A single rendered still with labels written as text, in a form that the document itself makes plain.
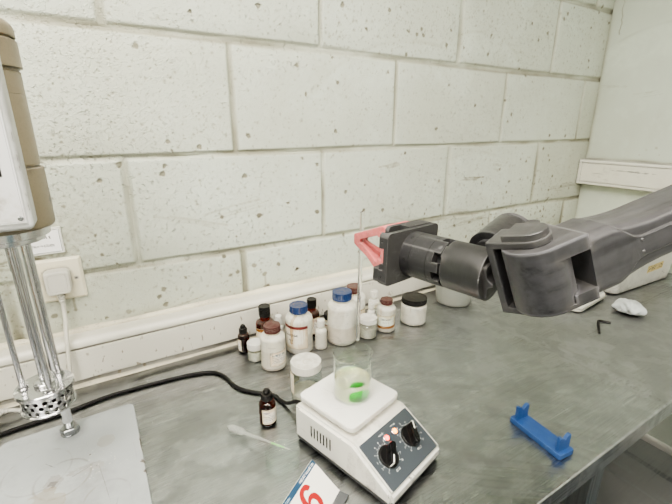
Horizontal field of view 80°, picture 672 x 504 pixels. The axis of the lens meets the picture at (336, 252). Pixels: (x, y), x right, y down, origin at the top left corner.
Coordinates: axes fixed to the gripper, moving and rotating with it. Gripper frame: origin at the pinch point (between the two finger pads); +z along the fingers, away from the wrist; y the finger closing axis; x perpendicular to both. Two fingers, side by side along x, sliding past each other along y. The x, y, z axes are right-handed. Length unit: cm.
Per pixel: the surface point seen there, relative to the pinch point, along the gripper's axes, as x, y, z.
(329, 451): 32.8, 5.9, -0.7
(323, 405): 26.7, 4.7, 2.2
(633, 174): -2, -139, -3
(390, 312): 28.8, -33.1, 20.0
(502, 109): -22, -94, 27
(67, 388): 19.3, 34.6, 20.4
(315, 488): 33.2, 11.6, -4.1
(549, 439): 33.8, -23.8, -22.2
